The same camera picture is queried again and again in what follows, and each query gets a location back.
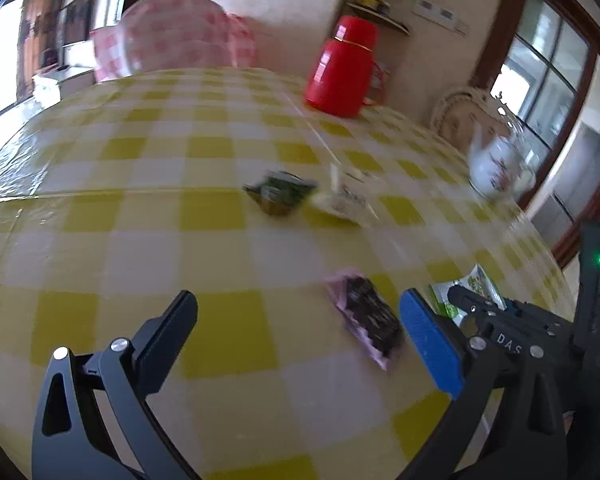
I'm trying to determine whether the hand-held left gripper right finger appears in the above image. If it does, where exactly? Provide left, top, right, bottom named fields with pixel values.
left=399, top=287, right=567, bottom=480

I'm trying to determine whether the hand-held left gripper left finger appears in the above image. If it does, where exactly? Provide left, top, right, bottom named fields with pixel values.
left=31, top=289, right=201, bottom=480

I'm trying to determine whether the green white snack packet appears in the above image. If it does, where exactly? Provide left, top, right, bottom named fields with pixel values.
left=428, top=262, right=507, bottom=328

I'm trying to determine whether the pink black snack packet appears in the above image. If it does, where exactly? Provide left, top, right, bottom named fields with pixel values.
left=325, top=267, right=406, bottom=373

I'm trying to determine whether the yellow checked tablecloth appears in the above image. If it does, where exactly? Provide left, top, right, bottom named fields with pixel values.
left=0, top=67, right=576, bottom=480

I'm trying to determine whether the white floral teapot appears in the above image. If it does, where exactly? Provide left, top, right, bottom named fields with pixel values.
left=465, top=122, right=538, bottom=201

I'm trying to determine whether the dark green gold packet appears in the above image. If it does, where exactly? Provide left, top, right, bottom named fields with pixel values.
left=242, top=170, right=318, bottom=217

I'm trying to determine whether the wood framed glass partition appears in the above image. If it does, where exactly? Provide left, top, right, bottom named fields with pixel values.
left=472, top=0, right=600, bottom=266

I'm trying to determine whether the red thermos jug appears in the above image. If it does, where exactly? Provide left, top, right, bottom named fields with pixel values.
left=302, top=15, right=381, bottom=118

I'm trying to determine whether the pink checked chair cover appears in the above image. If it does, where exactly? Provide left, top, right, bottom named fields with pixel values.
left=90, top=0, right=258, bottom=83

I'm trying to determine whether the wooden corner shelf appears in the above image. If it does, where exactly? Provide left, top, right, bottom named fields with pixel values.
left=345, top=0, right=413, bottom=36

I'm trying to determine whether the flat screen television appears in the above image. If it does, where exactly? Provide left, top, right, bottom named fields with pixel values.
left=62, top=0, right=98, bottom=48

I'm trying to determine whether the brown patterned curtain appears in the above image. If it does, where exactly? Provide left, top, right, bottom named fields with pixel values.
left=20, top=0, right=68, bottom=71

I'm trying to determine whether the white wall switch panel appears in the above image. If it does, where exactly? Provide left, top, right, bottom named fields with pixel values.
left=412, top=0, right=456, bottom=23

